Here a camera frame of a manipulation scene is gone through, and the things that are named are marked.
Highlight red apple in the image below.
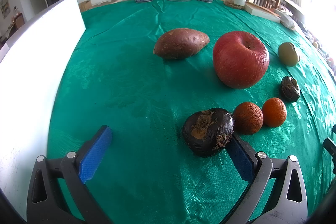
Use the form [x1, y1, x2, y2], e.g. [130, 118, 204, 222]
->
[213, 31, 269, 89]

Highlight orange tangerine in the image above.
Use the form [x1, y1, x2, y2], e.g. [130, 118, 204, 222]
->
[261, 97, 287, 128]
[233, 102, 264, 135]

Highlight green satin tablecloth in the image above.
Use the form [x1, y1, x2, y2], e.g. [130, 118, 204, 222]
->
[47, 0, 335, 223]

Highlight sweet potato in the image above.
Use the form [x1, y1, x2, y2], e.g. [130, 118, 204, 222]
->
[153, 28, 210, 59]

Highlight plastic bag package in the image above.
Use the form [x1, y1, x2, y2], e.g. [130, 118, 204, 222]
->
[273, 10, 295, 31]

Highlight orange tangerine front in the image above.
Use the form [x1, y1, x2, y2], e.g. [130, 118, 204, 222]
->
[233, 102, 264, 135]

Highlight green fruit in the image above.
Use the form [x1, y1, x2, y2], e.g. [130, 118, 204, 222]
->
[278, 42, 300, 67]

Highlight white book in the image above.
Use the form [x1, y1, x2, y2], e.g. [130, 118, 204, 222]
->
[244, 2, 281, 23]

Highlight brown cardboard carton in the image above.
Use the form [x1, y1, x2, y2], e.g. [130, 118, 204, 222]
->
[79, 0, 92, 12]

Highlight white cardboard box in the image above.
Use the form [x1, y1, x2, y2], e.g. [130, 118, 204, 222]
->
[1, 0, 85, 217]

